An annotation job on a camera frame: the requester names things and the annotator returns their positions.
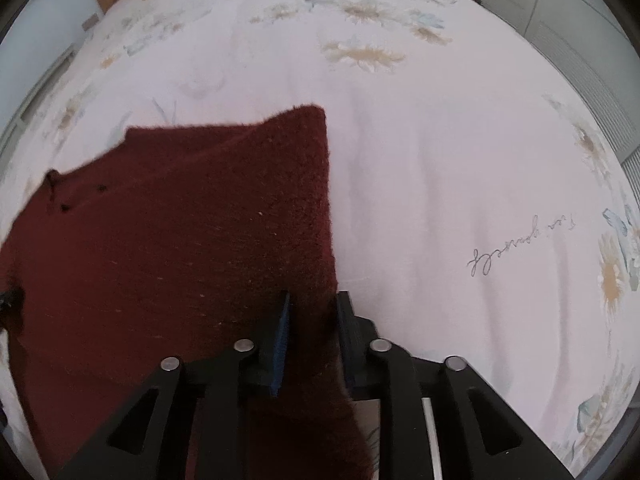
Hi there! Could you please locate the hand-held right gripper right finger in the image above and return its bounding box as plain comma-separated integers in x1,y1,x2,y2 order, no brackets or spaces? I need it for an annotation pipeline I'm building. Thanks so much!
335,290,573,480

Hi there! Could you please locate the dark red knit sweater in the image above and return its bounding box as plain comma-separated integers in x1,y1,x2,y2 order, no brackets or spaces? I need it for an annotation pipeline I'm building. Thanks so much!
0,104,373,480

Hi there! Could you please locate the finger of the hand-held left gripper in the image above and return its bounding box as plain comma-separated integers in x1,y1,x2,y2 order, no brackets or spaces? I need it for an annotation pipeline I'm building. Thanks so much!
0,287,25,334

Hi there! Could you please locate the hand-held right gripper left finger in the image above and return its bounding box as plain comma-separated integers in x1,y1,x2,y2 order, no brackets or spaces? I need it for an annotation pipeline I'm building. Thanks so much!
52,290,293,480

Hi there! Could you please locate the floral white bed sheet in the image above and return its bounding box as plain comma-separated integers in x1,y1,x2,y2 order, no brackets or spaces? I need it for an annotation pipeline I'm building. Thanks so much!
0,0,640,480

